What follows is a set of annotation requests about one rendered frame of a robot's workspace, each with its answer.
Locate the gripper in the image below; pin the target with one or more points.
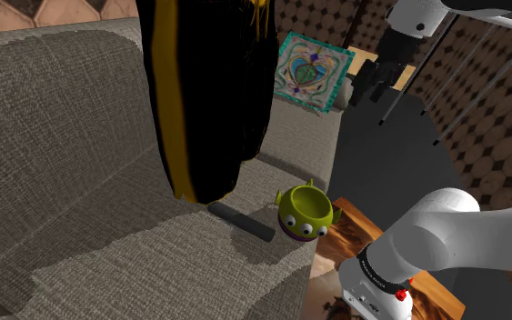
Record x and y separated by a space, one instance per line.
394 48

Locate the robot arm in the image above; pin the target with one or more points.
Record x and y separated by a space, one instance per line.
441 239

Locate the grey fabric sofa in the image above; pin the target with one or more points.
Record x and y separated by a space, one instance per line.
60 142

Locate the teal patterned cushion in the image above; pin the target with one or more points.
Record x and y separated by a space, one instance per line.
311 73

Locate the large black yellow object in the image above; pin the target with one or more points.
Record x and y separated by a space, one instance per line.
220 97

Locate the black remote control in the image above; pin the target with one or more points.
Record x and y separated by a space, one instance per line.
241 220

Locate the green three-eyed alien cup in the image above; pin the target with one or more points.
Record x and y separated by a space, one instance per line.
305 212

